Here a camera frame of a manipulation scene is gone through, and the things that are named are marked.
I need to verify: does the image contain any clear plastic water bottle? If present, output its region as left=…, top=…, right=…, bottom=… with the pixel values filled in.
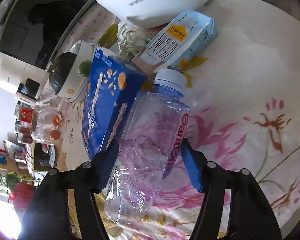
left=105, top=68, right=190, bottom=224

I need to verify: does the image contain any blue cracker box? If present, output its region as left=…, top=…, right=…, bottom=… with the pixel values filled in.
left=82, top=48, right=146, bottom=159

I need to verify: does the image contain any light blue milk carton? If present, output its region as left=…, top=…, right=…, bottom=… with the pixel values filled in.
left=140, top=10, right=217, bottom=73

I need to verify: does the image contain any white tissue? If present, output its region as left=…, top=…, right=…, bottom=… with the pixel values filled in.
left=117, top=21, right=152, bottom=61

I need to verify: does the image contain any orange tangerine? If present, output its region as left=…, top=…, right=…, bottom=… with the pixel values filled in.
left=52, top=115, right=62, bottom=126
left=50, top=129, right=60, bottom=140

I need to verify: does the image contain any clear glass jar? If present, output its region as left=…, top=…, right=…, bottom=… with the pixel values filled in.
left=30, top=107, right=63, bottom=145

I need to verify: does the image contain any red label jar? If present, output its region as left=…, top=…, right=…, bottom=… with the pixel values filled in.
left=14, top=104, right=36, bottom=129

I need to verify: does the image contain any floral tablecloth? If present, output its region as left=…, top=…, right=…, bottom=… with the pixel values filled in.
left=56, top=0, right=300, bottom=239

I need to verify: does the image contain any white ceramic bowl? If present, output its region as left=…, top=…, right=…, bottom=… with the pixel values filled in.
left=48, top=40, right=96, bottom=102

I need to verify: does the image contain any green lime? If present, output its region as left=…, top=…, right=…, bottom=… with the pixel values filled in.
left=78, top=60, right=92, bottom=77

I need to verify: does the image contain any dark green squash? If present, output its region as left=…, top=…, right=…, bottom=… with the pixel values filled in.
left=49, top=52, right=77, bottom=94

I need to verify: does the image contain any black microwave oven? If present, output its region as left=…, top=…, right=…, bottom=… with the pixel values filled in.
left=0, top=0, right=89, bottom=69

